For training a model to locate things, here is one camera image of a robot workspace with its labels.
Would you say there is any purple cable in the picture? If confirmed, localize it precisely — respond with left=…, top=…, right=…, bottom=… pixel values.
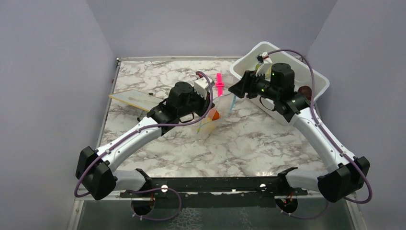
left=74, top=71, right=214, bottom=198
left=265, top=49, right=373, bottom=205

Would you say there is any clear zip top bag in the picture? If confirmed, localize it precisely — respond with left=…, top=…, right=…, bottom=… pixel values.
left=196, top=93, right=237, bottom=137

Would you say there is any dark maroon plum toy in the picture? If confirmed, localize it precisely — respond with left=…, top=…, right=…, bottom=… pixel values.
left=298, top=85, right=313, bottom=100

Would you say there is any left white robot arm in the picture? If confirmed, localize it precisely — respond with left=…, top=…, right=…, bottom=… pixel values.
left=74, top=79, right=214, bottom=200

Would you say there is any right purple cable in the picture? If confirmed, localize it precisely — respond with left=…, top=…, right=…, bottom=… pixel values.
left=265, top=49, right=373, bottom=205

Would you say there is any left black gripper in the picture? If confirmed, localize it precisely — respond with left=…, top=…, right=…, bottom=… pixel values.
left=178, top=87, right=215, bottom=118

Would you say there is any pink plastic clip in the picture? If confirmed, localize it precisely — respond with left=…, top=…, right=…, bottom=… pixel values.
left=215, top=73, right=225, bottom=97

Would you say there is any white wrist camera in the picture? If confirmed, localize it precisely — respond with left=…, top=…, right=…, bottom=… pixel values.
left=256, top=52, right=273, bottom=76
left=193, top=77, right=214, bottom=99

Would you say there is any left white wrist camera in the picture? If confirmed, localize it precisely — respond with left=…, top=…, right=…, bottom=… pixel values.
left=193, top=77, right=214, bottom=99

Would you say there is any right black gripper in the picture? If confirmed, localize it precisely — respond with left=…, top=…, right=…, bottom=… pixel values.
left=229, top=70, right=280, bottom=101

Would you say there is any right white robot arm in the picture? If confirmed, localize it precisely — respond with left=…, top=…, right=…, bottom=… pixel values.
left=229, top=63, right=370, bottom=203

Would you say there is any white plastic bin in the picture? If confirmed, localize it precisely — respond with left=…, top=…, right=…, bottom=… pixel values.
left=229, top=41, right=330, bottom=125

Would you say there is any orange pumpkin toy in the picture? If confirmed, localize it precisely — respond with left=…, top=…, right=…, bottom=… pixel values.
left=211, top=109, right=220, bottom=121

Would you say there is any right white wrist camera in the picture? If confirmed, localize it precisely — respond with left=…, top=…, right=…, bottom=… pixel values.
left=256, top=52, right=273, bottom=76

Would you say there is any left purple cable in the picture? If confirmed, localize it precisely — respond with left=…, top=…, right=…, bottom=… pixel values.
left=74, top=71, right=214, bottom=198

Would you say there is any black metal base rail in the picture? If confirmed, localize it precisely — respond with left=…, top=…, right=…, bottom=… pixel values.
left=120, top=172, right=307, bottom=208

